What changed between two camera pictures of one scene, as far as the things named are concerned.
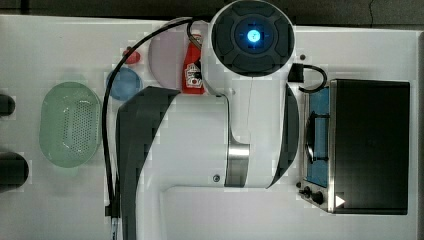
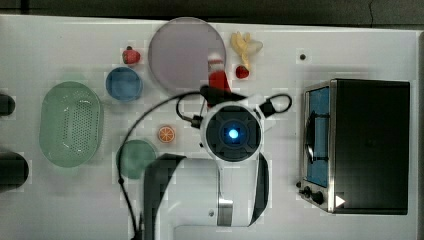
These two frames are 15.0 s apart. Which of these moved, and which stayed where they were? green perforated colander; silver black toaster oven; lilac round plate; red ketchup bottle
Moved: red ketchup bottle
Stayed: green perforated colander; lilac round plate; silver black toaster oven
